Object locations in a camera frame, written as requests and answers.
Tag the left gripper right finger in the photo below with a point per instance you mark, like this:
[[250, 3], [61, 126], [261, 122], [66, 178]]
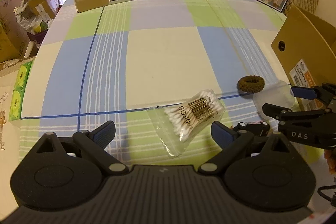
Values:
[[234, 145]]

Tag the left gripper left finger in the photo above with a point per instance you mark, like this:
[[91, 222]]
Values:
[[92, 147]]

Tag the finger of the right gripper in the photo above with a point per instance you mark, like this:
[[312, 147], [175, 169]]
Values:
[[280, 113], [324, 93]]

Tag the brown hair scrunchie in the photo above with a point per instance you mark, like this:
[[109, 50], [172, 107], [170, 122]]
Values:
[[251, 84]]

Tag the brown cardboard box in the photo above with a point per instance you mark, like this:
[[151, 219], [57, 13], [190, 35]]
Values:
[[305, 47]]

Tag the cotton swabs bag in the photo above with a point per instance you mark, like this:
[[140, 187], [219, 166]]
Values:
[[177, 125]]

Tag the black toy car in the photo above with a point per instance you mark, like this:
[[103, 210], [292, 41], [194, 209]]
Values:
[[260, 128]]

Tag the person's right hand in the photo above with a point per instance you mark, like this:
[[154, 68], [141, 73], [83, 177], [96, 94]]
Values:
[[330, 157]]

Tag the clear round plastic lid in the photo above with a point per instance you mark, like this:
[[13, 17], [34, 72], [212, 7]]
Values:
[[277, 94]]

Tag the checkered tablecloth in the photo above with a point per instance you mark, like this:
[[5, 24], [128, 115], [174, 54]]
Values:
[[114, 63]]

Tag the green tissue pack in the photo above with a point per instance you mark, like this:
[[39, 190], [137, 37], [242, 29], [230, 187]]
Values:
[[19, 91]]

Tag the brown cardboard boxes pile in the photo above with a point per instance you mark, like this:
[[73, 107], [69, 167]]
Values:
[[23, 21]]

